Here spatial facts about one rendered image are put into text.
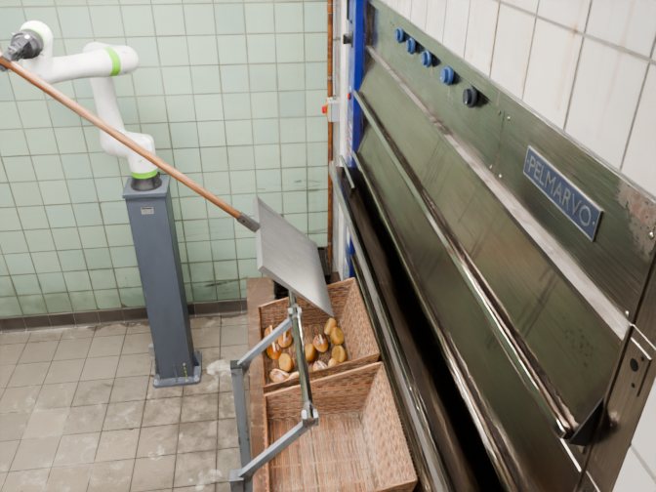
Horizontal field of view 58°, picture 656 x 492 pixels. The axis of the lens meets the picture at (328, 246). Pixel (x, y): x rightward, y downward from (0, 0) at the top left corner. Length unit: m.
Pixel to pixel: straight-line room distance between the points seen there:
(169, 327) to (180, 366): 0.28
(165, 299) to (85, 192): 0.85
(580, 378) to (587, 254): 0.19
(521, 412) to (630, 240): 0.49
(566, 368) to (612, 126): 0.38
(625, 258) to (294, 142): 2.77
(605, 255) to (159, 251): 2.46
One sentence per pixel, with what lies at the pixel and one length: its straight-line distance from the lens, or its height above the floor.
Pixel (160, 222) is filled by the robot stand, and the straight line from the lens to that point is 3.00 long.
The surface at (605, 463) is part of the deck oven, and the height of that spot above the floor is 1.71.
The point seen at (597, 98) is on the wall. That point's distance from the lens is 0.90.
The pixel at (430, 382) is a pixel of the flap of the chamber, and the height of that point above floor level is 1.40.
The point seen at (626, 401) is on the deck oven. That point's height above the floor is 1.83.
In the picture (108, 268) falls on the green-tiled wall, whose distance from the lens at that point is 3.93.
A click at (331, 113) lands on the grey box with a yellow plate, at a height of 1.45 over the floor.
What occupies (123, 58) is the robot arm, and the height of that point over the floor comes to 1.82.
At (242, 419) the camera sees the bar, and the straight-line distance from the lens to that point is 2.37.
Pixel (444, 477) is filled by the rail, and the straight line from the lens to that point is 1.26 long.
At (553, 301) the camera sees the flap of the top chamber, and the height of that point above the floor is 1.83.
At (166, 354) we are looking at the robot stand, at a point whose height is 0.20.
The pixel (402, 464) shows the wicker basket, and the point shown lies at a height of 0.80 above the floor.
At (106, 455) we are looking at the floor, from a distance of 3.33.
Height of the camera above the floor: 2.41
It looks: 31 degrees down
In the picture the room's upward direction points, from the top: straight up
